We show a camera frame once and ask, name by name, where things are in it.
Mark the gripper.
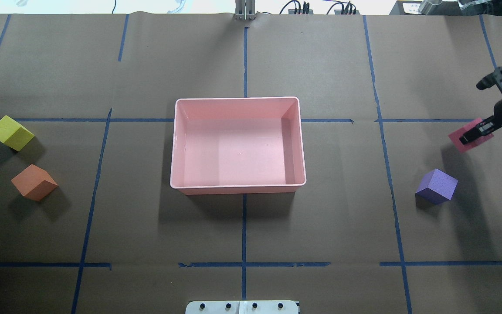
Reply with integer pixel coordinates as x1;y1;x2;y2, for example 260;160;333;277
458;100;502;145

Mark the pink foam block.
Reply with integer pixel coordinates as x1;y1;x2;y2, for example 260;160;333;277
448;118;498;153

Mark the pink plastic bin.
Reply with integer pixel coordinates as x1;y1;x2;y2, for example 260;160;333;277
170;97;307;195

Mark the purple foam block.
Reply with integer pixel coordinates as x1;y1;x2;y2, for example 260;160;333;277
415;168;458;205

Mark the metal cylinder weight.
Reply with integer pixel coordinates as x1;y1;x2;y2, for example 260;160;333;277
417;0;443;15

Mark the white pole with base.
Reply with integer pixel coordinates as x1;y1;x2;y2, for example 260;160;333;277
185;300;301;314

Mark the orange foam block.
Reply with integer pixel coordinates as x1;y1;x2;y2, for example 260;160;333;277
11;164;58;201

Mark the yellow foam block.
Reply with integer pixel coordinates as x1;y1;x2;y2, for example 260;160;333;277
0;115;35;151

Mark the aluminium frame post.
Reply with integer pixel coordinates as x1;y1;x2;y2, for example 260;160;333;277
234;0;257;20

